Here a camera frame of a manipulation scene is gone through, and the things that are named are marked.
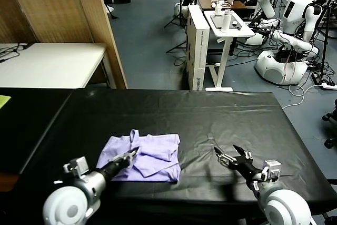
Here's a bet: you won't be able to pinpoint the white floor cable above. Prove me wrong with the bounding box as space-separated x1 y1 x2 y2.
281 84 324 110

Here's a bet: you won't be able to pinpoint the white rectangular table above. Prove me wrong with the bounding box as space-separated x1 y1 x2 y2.
0 42 116 90

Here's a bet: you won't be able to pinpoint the lavender printed t-shirt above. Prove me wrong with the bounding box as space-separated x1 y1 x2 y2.
96 129 182 183

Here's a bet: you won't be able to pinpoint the black table cover sheet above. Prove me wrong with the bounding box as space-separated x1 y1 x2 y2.
19 87 337 225

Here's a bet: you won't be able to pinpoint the white gadget with cables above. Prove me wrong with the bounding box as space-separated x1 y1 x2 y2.
211 0 232 15

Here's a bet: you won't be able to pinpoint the thin black tripod stand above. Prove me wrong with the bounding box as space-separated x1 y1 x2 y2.
164 0 186 30

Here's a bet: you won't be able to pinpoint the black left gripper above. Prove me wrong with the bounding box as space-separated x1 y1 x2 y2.
104 146 140 178

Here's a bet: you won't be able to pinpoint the tall white cardboard box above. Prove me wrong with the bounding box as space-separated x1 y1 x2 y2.
185 5 211 91

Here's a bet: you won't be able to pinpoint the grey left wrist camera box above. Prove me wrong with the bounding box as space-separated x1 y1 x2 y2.
62 156 90 180

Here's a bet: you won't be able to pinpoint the black cables with adapter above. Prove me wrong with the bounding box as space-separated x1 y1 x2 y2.
0 42 29 64

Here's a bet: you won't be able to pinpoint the small white round robot base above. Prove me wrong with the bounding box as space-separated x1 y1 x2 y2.
174 3 189 17

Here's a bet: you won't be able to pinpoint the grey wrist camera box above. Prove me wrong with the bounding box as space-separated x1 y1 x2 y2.
264 159 281 182
62 156 90 180

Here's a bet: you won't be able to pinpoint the black heavy tripod stand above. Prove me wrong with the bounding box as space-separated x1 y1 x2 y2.
312 0 334 83

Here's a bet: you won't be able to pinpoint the grey tablet computer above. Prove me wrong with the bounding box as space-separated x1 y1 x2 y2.
210 14 227 30

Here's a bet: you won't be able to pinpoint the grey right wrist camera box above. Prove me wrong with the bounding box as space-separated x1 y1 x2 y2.
264 159 281 182

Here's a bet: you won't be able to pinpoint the white rolling side table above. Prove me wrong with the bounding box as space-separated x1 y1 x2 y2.
204 10 256 93

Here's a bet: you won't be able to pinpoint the white humanoid robot dark joints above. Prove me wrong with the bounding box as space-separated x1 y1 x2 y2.
254 0 323 86

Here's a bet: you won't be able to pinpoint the black office chair base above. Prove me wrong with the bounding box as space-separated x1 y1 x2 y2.
321 113 337 150

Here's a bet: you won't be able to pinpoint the white cylindrical bottle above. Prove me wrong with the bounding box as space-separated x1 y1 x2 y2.
222 9 234 33

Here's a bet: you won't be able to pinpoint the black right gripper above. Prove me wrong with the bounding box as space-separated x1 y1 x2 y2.
214 144 264 182

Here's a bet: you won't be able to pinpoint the glossy black side table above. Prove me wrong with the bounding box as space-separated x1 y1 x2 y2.
0 87 76 174

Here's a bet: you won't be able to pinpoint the yellow-green paper sheet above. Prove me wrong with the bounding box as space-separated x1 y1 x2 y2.
0 94 13 110

